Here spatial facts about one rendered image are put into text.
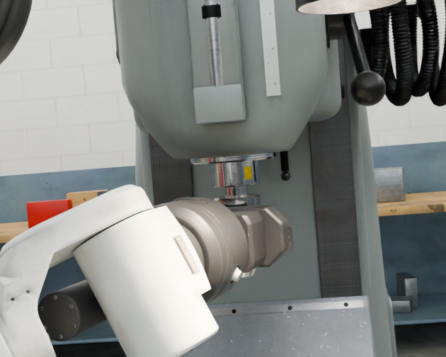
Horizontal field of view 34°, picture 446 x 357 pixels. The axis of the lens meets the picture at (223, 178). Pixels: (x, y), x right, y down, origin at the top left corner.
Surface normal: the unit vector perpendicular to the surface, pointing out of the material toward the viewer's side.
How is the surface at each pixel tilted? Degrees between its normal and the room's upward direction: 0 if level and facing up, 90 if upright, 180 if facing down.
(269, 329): 63
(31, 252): 71
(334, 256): 90
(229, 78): 90
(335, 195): 90
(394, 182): 90
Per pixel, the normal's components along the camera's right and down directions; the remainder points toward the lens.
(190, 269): 0.81, -0.49
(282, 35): 0.22, 0.04
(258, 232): 0.94, -0.06
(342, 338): -0.11, -0.40
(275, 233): -0.33, 0.07
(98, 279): -0.56, 0.21
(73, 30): -0.08, 0.06
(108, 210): 0.34, -0.30
